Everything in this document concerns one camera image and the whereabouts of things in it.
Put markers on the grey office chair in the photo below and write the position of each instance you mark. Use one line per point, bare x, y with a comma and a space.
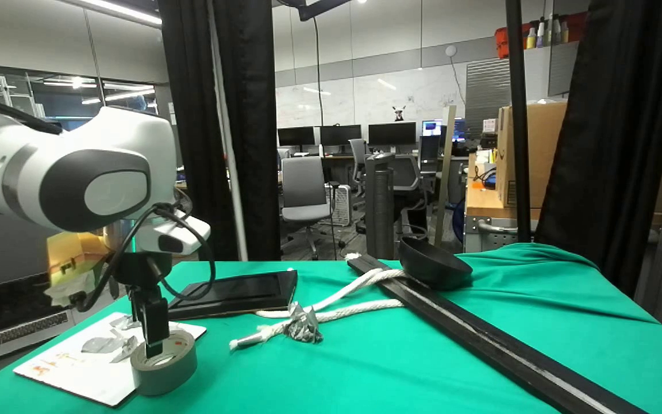
305, 191

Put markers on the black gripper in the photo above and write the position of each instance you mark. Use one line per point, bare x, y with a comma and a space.
143, 273

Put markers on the black cylinder post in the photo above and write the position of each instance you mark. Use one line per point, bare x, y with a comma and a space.
380, 203

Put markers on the wooden stick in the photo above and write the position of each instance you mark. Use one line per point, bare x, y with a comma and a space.
444, 176

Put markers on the black workbench with wooden top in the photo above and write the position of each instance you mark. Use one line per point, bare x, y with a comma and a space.
483, 201

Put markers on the grey masking tape roll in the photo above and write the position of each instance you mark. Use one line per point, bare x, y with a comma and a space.
163, 372

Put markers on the green table cloth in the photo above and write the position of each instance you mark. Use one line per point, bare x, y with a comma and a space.
392, 370

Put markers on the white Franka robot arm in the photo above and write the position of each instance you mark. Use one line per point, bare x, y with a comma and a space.
40, 170

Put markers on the yellow wrist camera mount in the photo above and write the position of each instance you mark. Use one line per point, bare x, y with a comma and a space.
74, 262

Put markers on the long black bar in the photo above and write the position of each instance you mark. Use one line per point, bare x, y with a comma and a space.
483, 337

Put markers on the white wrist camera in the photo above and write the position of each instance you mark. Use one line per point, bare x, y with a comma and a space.
172, 233

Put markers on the white printed booklet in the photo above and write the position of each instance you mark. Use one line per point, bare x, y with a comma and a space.
93, 359

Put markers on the narrow black curtain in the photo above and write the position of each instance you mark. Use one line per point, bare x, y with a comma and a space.
614, 129

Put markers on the cardboard shipping box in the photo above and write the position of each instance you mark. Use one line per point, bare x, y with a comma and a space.
539, 145

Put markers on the black bowl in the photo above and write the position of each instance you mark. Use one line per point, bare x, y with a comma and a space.
432, 266

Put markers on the black vertical pole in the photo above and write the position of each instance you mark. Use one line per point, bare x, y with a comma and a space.
518, 117

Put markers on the grey metal clip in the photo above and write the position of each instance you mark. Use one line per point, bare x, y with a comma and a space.
305, 326

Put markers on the black computer monitor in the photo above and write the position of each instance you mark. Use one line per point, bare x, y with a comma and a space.
392, 134
297, 137
341, 137

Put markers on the shelf with bottles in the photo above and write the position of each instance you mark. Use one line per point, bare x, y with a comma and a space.
533, 36

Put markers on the grey laptop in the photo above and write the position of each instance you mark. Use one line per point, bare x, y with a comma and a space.
9, 312

